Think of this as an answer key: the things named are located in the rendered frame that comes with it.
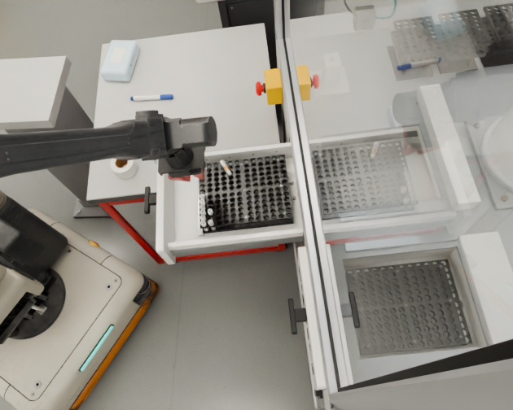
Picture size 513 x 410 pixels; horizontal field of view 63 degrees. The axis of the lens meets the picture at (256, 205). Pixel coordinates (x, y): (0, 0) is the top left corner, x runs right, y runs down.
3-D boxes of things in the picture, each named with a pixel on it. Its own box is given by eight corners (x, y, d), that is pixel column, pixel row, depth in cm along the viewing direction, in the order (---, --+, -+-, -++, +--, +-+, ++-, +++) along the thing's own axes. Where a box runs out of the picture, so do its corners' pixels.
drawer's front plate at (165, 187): (168, 265, 104) (155, 250, 94) (168, 166, 117) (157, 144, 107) (175, 264, 104) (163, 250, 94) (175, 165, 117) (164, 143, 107)
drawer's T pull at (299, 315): (291, 334, 87) (291, 333, 86) (287, 299, 90) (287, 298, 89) (309, 333, 87) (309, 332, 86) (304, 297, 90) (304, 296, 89)
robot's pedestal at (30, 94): (74, 217, 205) (-38, 126, 137) (85, 165, 218) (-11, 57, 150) (133, 216, 203) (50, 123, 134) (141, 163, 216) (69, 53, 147)
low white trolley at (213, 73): (161, 272, 189) (85, 200, 121) (163, 156, 216) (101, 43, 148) (288, 259, 187) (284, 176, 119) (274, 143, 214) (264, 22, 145)
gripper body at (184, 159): (206, 170, 88) (194, 152, 81) (160, 177, 90) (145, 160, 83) (206, 145, 91) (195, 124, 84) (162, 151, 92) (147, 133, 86)
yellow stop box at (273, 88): (265, 106, 120) (264, 89, 114) (263, 86, 123) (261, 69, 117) (282, 104, 120) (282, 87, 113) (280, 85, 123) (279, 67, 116)
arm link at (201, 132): (130, 111, 72) (138, 161, 74) (193, 105, 70) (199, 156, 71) (160, 112, 84) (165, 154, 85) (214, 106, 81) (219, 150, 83)
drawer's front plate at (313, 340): (314, 390, 89) (317, 389, 79) (297, 261, 102) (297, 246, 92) (322, 390, 89) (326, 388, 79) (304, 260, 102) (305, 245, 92)
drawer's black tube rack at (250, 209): (205, 237, 105) (199, 228, 99) (203, 176, 112) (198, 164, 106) (293, 227, 104) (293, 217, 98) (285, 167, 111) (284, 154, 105)
